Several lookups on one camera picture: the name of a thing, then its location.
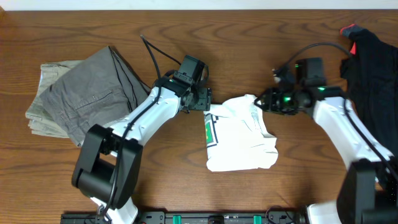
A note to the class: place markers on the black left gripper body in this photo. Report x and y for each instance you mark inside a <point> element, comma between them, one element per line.
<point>202,99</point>

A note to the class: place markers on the black garment with red trim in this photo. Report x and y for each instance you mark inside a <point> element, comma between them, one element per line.
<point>372,83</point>

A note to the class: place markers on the folded grey shorts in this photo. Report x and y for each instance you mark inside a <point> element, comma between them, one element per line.
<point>100,90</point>

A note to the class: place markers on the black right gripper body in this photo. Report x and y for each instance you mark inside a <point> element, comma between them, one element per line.
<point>283,102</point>

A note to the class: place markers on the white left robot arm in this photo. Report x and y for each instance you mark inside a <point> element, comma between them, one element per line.
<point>108,165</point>

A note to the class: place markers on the white printed t-shirt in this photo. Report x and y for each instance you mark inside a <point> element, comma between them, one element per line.
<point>237,138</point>

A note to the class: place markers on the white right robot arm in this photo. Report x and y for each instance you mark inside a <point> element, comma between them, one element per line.
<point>369,191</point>

